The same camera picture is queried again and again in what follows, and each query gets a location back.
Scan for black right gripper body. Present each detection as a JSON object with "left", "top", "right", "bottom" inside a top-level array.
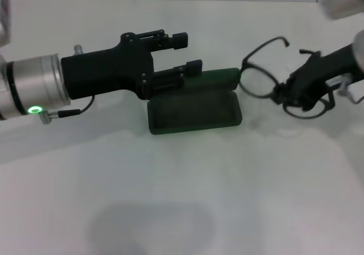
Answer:
[{"left": 289, "top": 46, "right": 355, "bottom": 96}]

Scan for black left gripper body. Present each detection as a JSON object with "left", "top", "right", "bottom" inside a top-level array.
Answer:
[{"left": 61, "top": 32, "right": 156, "bottom": 101}]

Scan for green glasses case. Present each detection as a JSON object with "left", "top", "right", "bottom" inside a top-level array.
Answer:
[{"left": 147, "top": 67, "right": 243, "bottom": 137}]

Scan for black glasses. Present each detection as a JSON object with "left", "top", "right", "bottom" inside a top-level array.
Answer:
[{"left": 240, "top": 36, "right": 335, "bottom": 120}]

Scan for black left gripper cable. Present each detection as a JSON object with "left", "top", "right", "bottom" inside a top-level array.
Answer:
[{"left": 39, "top": 95, "right": 95, "bottom": 125}]

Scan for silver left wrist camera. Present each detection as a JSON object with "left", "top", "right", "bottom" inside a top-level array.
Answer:
[{"left": 0, "top": 0, "right": 13, "bottom": 46}]

